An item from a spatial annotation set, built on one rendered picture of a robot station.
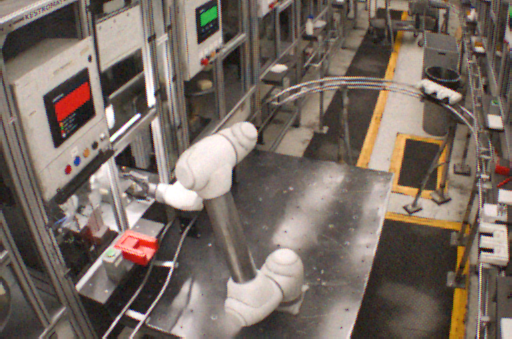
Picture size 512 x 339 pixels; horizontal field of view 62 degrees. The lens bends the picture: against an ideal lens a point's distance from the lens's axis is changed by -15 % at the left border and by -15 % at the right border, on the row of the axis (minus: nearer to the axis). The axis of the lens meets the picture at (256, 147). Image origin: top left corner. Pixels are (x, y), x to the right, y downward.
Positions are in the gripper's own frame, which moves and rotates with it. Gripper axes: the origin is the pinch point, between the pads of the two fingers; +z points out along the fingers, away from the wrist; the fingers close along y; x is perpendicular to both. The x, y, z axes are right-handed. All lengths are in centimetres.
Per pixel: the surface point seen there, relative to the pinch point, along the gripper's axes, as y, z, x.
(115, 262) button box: 1, -27, 49
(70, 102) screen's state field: 65, -17, 41
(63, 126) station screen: 59, -17, 47
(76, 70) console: 74, -14, 32
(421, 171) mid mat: -99, -139, -208
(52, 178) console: 43, -14, 57
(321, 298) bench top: -32, -102, 11
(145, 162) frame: -4.2, 3.3, -25.0
